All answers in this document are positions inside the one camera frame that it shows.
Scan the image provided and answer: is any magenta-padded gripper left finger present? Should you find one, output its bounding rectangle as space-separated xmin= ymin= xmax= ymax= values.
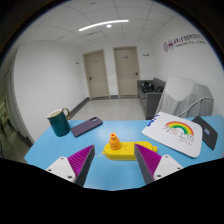
xmin=45 ymin=144 xmax=96 ymax=188

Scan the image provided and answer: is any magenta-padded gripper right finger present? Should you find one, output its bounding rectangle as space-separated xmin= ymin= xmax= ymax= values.
xmin=133 ymin=143 xmax=185 ymax=186

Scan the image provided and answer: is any orange charger plug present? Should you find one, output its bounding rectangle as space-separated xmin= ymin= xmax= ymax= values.
xmin=108 ymin=132 xmax=122 ymax=151

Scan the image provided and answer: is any yellow power strip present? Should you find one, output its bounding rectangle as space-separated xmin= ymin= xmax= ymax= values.
xmin=101 ymin=140 xmax=159 ymax=162

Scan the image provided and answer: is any dark green mug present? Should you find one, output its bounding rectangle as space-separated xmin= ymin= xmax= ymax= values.
xmin=46 ymin=107 xmax=72 ymax=138

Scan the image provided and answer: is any purple smartphone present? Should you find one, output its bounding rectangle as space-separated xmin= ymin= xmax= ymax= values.
xmin=70 ymin=116 xmax=104 ymax=138

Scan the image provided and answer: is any black notebook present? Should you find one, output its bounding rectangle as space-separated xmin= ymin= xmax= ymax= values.
xmin=191 ymin=115 xmax=219 ymax=151

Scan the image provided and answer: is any grey sofa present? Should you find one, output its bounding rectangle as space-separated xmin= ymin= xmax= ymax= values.
xmin=136 ymin=77 xmax=167 ymax=120

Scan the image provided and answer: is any grey cloth-covered furniture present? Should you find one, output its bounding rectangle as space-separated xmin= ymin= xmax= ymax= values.
xmin=155 ymin=76 xmax=215 ymax=120

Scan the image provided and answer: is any black bag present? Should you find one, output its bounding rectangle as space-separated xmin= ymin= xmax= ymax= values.
xmin=140 ymin=81 xmax=165 ymax=95

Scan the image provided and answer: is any beige door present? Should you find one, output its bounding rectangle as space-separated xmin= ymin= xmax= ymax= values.
xmin=82 ymin=49 xmax=111 ymax=100
xmin=113 ymin=45 xmax=141 ymax=98

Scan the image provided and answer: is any long ceiling light strip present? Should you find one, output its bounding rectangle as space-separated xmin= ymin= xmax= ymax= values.
xmin=78 ymin=19 xmax=130 ymax=33

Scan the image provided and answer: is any wall lettering sign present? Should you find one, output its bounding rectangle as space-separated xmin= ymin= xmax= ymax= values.
xmin=162 ymin=32 xmax=208 ymax=53

